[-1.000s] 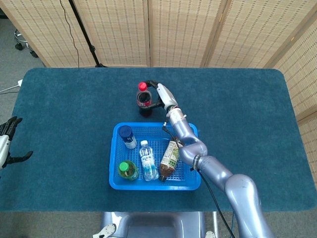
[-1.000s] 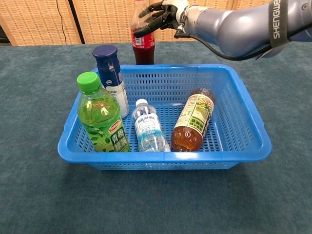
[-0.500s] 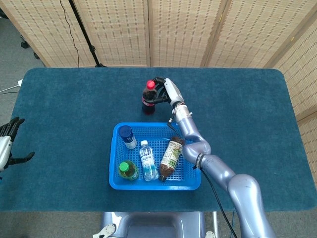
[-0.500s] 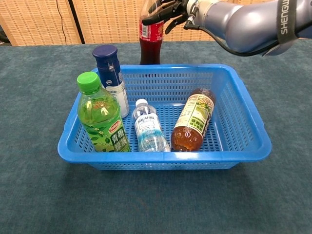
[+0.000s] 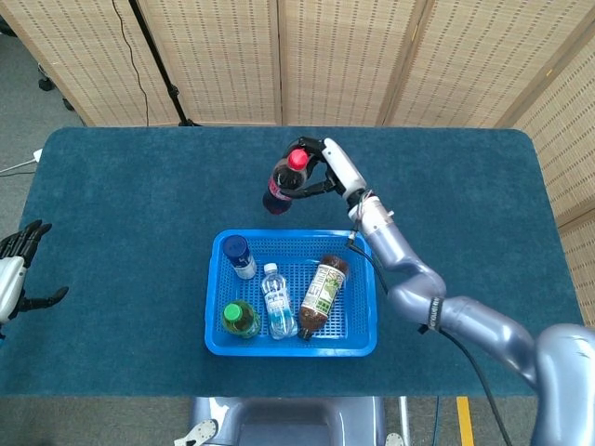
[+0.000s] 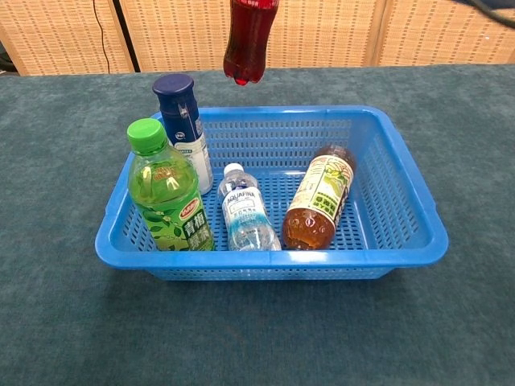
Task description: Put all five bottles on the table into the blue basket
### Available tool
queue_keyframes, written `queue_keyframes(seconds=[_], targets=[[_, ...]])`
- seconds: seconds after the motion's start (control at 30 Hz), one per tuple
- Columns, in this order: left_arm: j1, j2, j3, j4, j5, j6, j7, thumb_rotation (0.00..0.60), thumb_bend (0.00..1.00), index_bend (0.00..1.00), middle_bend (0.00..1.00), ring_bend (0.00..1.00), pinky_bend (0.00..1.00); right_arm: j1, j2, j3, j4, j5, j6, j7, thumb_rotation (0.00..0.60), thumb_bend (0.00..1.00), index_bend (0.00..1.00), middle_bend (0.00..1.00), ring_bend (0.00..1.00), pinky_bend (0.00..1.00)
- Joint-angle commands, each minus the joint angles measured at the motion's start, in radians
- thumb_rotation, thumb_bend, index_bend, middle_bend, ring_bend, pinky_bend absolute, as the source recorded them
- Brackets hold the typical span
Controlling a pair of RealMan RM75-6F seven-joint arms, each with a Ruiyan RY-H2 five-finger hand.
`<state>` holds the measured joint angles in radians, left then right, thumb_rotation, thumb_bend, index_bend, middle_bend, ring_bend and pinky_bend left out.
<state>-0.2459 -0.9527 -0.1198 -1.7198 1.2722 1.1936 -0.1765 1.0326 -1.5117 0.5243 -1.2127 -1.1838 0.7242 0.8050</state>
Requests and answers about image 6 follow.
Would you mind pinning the cola bottle red label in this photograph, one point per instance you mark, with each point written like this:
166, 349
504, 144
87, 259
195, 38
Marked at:
247, 44

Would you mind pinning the clear water bottle white cap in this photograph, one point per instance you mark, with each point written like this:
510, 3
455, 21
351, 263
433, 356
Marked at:
245, 213

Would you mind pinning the bamboo folding screen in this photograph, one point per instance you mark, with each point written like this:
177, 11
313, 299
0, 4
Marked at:
422, 36

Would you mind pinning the white bottle navy blue cap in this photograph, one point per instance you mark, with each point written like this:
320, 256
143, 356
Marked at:
181, 116

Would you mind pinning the teal table cloth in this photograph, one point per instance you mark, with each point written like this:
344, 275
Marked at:
241, 333

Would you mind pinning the green soda bottle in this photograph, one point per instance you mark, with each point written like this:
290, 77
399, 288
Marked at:
169, 201

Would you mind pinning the black tripod stand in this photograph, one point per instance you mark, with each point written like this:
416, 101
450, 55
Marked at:
125, 36

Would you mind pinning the blue plastic perforated basket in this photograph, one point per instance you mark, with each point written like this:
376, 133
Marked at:
265, 259

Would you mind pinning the brown tea bottle black cap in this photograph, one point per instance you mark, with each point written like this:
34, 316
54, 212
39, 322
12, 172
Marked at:
318, 201

